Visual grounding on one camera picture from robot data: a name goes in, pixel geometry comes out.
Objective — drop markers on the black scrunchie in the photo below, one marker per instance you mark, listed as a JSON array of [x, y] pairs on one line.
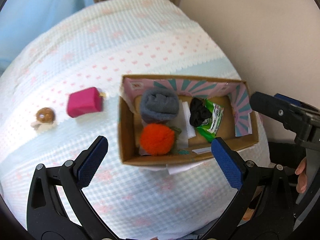
[[198, 113]]

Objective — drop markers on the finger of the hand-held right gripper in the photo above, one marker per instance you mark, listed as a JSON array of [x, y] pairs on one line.
[[287, 99], [275, 110]]

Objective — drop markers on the green packet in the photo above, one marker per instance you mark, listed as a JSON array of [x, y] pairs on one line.
[[212, 125]]

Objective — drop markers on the checked pastel bed blanket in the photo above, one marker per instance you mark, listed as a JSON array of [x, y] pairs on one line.
[[100, 55]]

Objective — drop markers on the pink pouch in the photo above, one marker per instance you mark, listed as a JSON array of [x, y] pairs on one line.
[[83, 102]]

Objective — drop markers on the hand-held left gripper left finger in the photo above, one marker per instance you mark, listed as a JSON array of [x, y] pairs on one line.
[[93, 161]]

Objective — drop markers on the brown plush toy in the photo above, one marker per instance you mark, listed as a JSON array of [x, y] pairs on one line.
[[45, 116]]

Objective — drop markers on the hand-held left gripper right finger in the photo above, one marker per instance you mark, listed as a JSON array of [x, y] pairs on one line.
[[226, 165]]

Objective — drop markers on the cardboard box with pink lining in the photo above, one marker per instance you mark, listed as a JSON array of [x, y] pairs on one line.
[[230, 135]]

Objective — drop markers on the light blue cloth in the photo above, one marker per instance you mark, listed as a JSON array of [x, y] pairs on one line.
[[37, 10]]

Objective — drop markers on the black cloth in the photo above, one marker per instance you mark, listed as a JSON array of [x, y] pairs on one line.
[[282, 155]]

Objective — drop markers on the orange pompom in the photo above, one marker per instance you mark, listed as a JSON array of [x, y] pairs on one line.
[[157, 138]]

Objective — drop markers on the person's right hand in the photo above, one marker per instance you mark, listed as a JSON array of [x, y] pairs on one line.
[[302, 177]]

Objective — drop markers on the grey sock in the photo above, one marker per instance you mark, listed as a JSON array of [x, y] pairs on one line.
[[160, 105]]

